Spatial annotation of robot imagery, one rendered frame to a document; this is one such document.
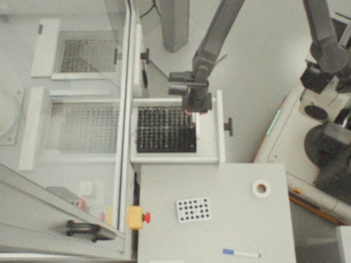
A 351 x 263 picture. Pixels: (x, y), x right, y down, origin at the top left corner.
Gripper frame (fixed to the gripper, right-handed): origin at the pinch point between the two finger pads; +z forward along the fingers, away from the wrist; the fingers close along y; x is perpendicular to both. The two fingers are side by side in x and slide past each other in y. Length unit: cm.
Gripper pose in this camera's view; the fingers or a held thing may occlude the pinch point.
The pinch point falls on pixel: (194, 113)
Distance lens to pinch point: 123.6
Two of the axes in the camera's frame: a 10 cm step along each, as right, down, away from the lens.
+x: 0.1, -9.2, 4.0
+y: 10.0, 0.2, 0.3
